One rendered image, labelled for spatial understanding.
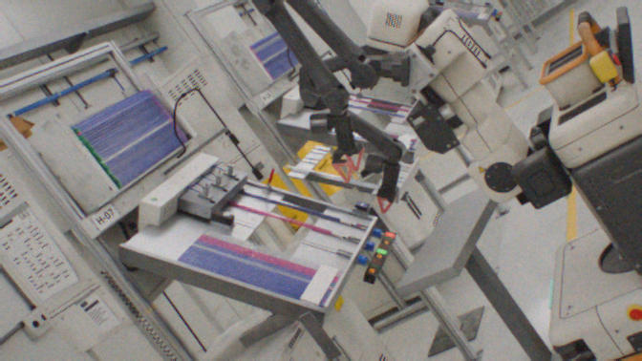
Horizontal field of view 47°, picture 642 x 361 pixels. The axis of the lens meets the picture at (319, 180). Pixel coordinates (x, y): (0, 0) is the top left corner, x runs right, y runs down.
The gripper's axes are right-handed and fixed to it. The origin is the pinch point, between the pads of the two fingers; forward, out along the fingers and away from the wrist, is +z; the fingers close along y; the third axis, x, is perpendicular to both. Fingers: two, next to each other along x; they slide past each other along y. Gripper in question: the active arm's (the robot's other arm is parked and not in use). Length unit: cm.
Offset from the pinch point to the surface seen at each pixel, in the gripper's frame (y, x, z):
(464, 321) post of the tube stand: -43, 40, 66
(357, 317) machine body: -4, -2, 53
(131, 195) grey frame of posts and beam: 40, -82, -1
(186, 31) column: -273, -218, 37
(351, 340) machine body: 11, -1, 54
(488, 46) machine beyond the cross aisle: -583, -3, 73
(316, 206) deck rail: -7.0, -27.4, 9.8
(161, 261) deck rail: 61, -59, 7
